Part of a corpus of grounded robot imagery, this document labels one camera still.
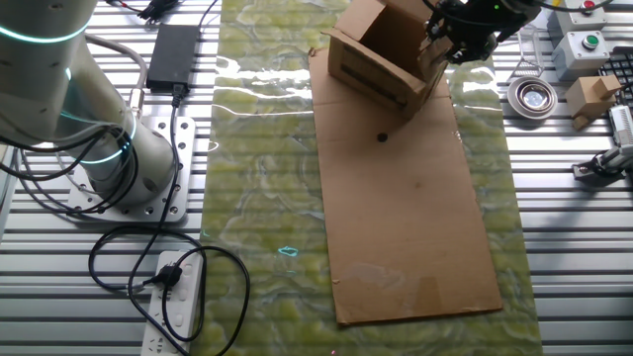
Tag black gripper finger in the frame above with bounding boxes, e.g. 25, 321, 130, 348
447, 44, 496, 66
424, 10, 449, 42

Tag black bundled cord red tip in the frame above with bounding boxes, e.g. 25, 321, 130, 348
106, 0, 222, 31

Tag small cardboard block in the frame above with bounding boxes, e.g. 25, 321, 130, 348
565, 73, 623, 133

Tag black power adapter brick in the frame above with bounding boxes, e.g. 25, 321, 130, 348
145, 24, 202, 94

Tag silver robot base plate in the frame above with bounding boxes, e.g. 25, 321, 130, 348
66, 116, 197, 223

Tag grey box red button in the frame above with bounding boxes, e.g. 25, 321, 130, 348
546, 0, 608, 35

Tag black power cord with plug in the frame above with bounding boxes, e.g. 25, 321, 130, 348
87, 83, 252, 356

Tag grey box green button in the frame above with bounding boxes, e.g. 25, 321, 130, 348
551, 30, 617, 83

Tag green marble pattern mat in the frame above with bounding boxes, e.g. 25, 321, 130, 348
190, 0, 544, 356

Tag white power strip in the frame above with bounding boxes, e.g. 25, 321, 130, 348
140, 250, 206, 356

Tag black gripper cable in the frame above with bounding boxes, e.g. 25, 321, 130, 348
533, 0, 614, 14

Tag round silver dish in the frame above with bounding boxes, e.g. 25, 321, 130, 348
506, 75, 559, 121

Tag white ribbed device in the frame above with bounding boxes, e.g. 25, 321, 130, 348
607, 104, 633, 149

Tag thick grey robot cable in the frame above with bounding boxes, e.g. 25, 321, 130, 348
78, 32, 149, 120

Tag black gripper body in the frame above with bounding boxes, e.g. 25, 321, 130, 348
434, 0, 515, 56

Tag black cables at robot base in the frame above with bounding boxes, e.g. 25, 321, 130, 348
0, 113, 143, 215

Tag black keyboard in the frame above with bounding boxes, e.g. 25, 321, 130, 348
596, 46, 633, 108

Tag brown cardboard box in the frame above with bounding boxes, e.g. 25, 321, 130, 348
320, 0, 455, 122

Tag flat brown cardboard sheet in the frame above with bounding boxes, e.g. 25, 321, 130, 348
307, 46, 504, 326

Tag metal clamp bracket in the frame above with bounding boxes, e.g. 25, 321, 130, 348
572, 145, 633, 188

